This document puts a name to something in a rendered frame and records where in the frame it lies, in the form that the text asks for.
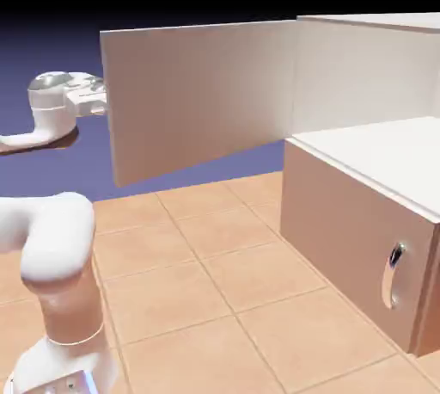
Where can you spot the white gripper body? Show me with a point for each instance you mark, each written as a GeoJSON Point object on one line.
{"type": "Point", "coordinates": [86, 102]}

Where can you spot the small white cabinet door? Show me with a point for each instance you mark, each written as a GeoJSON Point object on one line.
{"type": "Point", "coordinates": [337, 239]}

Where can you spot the white cabinet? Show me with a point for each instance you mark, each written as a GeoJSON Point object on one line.
{"type": "Point", "coordinates": [361, 67]}

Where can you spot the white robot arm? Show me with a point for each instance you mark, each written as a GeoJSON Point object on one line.
{"type": "Point", "coordinates": [56, 232]}

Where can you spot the large white cabinet door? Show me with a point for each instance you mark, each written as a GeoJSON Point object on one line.
{"type": "Point", "coordinates": [192, 98]}

